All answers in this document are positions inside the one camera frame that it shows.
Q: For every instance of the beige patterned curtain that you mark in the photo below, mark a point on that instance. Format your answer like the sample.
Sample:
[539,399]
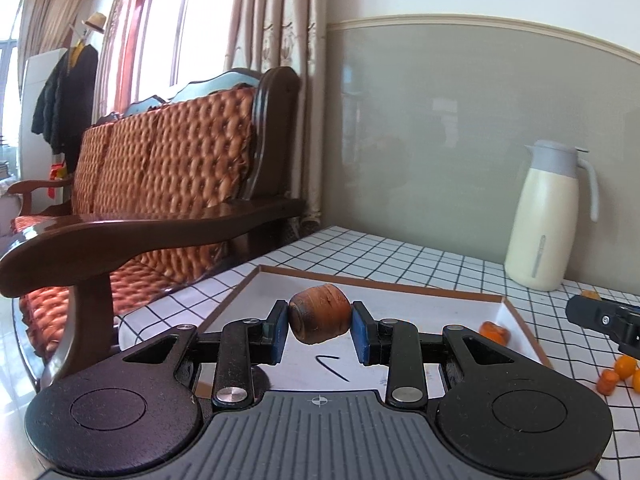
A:
[280,35]
[117,35]

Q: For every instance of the straw hat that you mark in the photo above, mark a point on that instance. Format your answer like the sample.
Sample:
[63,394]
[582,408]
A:
[95,22]

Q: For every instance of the small carrot piece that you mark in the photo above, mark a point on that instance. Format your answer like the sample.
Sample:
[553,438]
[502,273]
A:
[607,382]

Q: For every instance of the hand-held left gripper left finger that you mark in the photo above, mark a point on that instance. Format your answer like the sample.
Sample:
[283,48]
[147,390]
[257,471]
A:
[280,332]

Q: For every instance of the red and yellow item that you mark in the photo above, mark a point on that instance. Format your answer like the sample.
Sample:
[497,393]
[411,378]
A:
[57,175]

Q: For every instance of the small orange mandarin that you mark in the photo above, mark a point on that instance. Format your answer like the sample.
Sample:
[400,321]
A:
[625,367]

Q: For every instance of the checked white tablecloth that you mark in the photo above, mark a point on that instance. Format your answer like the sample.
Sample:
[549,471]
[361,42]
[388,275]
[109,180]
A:
[400,265]

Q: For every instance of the cream thermos jug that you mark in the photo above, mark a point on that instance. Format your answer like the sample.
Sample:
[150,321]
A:
[540,230]

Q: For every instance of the beige far curtain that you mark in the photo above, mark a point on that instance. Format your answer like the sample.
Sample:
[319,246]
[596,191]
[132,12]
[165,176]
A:
[55,5]

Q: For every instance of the red-framed window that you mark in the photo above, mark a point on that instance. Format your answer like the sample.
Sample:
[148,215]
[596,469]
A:
[190,25]

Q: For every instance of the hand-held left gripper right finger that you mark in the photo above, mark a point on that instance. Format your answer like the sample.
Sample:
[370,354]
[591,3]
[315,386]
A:
[361,335]

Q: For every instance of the shallow cardboard box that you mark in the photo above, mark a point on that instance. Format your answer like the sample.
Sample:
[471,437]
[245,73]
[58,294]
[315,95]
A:
[400,305]

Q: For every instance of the heart-shaped carrot piece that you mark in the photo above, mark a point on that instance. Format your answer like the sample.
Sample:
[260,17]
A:
[495,332]

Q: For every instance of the wooden sofa with orange cushions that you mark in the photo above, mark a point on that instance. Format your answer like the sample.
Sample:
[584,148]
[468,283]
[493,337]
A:
[190,160]

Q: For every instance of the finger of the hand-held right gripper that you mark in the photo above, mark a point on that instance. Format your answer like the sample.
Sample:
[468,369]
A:
[595,315]

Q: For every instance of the brownish carrot piece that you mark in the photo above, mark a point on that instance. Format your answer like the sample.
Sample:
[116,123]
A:
[320,312]

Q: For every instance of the white cabinet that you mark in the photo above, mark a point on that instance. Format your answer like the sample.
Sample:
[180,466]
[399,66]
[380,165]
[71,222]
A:
[32,90]

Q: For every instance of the black coat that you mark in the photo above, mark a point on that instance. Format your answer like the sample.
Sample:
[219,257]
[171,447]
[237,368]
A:
[70,100]

